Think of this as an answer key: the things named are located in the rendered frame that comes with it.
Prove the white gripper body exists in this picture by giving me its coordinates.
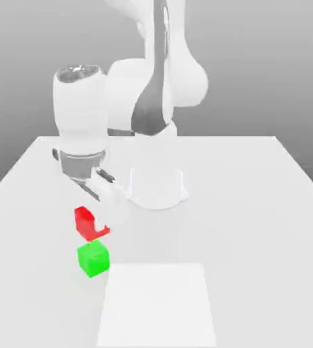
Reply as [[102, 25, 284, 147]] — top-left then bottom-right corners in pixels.
[[71, 173, 128, 215]]

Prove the small red cube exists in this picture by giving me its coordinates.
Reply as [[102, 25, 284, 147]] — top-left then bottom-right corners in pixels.
[[73, 205, 111, 243]]

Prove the small green cube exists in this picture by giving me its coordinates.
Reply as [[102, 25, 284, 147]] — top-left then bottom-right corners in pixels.
[[77, 239, 110, 279]]

